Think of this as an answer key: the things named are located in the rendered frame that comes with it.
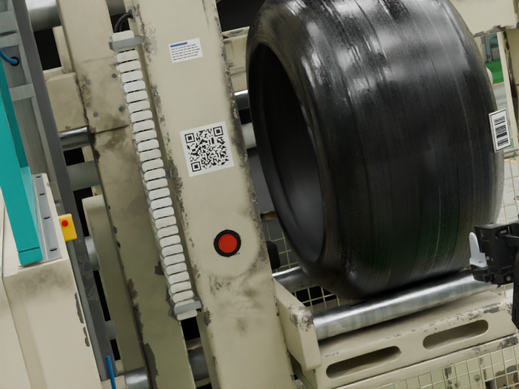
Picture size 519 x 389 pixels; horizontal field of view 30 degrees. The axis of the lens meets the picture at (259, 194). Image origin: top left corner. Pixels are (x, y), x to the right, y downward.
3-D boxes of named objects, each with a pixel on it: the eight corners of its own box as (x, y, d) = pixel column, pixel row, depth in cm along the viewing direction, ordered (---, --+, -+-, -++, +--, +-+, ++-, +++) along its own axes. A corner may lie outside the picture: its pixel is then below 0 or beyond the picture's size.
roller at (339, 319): (308, 327, 155) (299, 310, 159) (310, 348, 158) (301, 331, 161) (503, 272, 163) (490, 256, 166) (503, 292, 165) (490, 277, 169)
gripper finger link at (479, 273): (490, 256, 140) (519, 262, 132) (493, 268, 140) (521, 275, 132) (460, 265, 139) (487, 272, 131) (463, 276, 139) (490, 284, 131)
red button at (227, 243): (221, 255, 158) (217, 237, 158) (218, 252, 160) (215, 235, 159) (239, 250, 159) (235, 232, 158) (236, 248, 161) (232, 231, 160)
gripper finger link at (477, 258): (469, 227, 145) (496, 231, 136) (476, 265, 145) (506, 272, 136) (449, 232, 144) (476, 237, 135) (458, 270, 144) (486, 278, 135)
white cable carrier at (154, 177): (178, 320, 160) (110, 34, 150) (172, 312, 164) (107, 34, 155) (203, 313, 161) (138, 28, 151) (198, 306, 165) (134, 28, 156)
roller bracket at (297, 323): (306, 373, 153) (295, 315, 151) (248, 307, 191) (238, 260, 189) (327, 367, 154) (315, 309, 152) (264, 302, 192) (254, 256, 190)
